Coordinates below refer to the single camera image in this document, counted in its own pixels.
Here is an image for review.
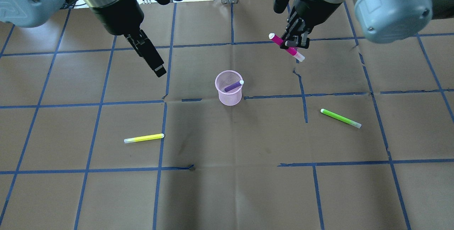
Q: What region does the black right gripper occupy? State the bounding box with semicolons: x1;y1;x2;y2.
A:
273;0;343;49

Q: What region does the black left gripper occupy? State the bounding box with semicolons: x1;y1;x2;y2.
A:
90;0;171;78

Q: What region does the pink marker pen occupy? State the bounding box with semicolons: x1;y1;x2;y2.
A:
268;33;305;62

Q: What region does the purple marker pen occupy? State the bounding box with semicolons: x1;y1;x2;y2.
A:
224;80;244;93

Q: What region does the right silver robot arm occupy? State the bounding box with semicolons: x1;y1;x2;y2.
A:
273;0;453;49

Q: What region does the pink mesh cup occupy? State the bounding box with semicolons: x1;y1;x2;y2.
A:
215;70;244;107

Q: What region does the yellow marker pen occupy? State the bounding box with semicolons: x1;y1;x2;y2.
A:
123;133;165;144

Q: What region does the green marker pen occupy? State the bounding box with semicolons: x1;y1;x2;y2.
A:
320;108;362;129

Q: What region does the brown paper table cover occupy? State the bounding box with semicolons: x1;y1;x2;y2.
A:
1;0;453;230

